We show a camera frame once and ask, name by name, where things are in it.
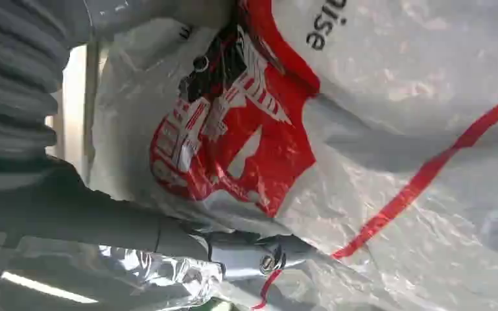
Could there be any pale upright post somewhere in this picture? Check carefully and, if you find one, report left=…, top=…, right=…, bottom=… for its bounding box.
left=45, top=43, right=104, bottom=183

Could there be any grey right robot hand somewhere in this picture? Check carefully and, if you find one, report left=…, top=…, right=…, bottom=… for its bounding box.
left=0, top=156, right=318, bottom=275

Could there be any ribbed grey right arm sleeve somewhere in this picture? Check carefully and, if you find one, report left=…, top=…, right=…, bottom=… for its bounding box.
left=0, top=0, right=93, bottom=169

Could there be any crinkled silver plastic parcel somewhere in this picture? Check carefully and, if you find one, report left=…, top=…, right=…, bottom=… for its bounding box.
left=96, top=244, right=226, bottom=311

